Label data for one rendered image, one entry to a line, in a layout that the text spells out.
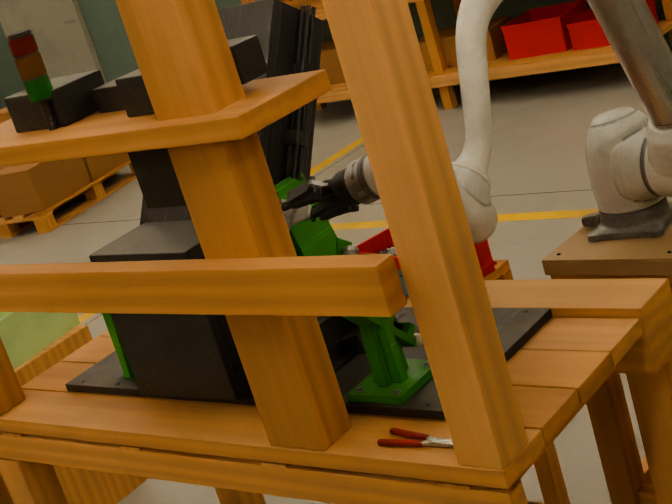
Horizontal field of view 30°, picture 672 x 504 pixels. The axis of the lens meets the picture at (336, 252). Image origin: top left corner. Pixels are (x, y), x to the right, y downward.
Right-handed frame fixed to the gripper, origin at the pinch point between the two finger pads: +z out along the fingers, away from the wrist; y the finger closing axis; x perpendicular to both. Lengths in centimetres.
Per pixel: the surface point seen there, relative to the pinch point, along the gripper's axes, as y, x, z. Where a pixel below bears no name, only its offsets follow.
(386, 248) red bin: -59, -24, 36
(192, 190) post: 33.8, 14.0, -15.1
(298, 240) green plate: -6.0, 2.7, 4.4
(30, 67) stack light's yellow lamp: 57, -12, 12
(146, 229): 13.7, -0.7, 33.3
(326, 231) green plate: -13.3, -2.2, 4.5
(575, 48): -372, -334, 225
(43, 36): -251, -508, 731
